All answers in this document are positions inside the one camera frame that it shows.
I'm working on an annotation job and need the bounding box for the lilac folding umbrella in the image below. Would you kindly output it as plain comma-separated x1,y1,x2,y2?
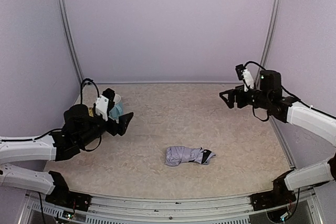
165,146,216,167

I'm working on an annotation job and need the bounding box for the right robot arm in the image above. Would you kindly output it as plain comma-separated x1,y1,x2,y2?
219,65,335,191

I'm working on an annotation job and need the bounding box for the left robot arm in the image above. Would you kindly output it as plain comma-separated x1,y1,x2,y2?
1,104,134,195

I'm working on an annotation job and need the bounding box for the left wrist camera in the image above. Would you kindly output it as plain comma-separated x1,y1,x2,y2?
93,88,116,121

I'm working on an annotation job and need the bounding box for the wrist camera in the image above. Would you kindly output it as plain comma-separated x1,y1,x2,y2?
235,64,255,92
93,88,116,121

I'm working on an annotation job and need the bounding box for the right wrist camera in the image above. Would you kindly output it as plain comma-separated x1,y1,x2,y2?
235,64,255,92

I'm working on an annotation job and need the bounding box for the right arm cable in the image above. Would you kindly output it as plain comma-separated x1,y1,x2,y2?
244,61,313,109

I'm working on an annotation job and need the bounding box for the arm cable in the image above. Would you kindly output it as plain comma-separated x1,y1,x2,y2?
244,61,313,109
79,78,101,106

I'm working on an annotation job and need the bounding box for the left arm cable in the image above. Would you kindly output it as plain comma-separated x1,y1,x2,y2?
79,78,101,106

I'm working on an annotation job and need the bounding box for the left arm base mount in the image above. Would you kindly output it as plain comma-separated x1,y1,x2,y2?
45,188,92,212

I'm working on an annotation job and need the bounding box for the aluminium front rail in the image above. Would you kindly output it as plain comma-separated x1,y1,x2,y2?
18,188,324,223

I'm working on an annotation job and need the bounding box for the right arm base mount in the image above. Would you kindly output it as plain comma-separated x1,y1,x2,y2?
249,188,297,211

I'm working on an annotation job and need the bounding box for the right frame post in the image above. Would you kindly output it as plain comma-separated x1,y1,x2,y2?
259,0,286,67

